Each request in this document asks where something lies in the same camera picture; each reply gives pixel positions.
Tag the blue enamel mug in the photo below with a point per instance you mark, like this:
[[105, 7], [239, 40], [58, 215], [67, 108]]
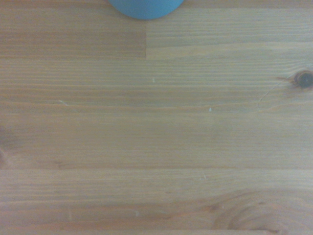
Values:
[[145, 7]]

